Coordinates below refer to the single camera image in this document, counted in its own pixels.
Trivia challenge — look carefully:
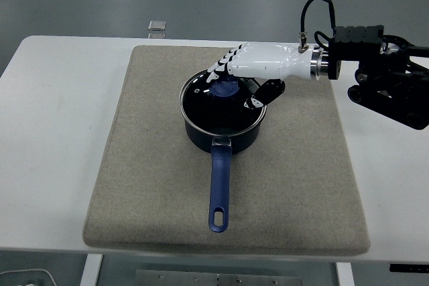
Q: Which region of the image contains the grey metal plate with screws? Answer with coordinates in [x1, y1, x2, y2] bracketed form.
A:
[135, 269, 302, 286]

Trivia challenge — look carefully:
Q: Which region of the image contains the black table control panel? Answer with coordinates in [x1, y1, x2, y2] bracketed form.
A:
[389, 264, 429, 273]

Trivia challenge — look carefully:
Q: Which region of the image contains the dark pot with blue handle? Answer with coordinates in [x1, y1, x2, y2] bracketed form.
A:
[183, 111, 264, 233]

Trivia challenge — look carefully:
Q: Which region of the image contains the glass pot lid blue knob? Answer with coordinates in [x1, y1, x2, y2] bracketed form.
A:
[178, 67, 268, 136]

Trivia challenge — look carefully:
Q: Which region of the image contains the white table leg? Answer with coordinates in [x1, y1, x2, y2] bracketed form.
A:
[79, 254, 104, 286]
[334, 261, 355, 286]

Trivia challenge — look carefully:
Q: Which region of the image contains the beige fabric mat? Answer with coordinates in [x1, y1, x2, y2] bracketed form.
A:
[82, 44, 371, 256]

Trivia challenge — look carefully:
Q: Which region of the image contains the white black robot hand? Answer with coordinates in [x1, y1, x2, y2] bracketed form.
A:
[206, 42, 314, 111]

